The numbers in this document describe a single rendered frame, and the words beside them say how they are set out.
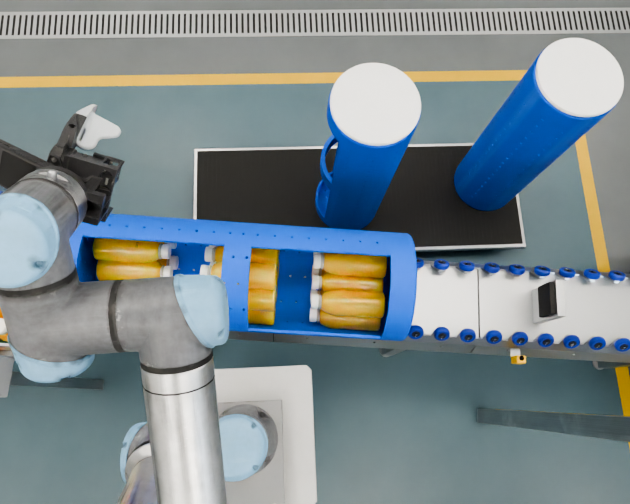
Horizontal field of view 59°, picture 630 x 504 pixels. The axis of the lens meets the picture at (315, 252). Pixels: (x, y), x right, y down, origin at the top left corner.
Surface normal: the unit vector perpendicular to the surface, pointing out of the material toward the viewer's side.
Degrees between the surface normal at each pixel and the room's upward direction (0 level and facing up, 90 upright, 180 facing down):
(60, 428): 0
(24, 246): 38
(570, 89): 0
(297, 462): 0
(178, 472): 27
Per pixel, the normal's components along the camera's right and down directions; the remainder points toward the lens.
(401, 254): 0.06, -0.59
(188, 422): 0.32, 0.18
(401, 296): 0.03, 0.10
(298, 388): 0.04, -0.25
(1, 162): -0.36, 0.15
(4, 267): 0.14, 0.38
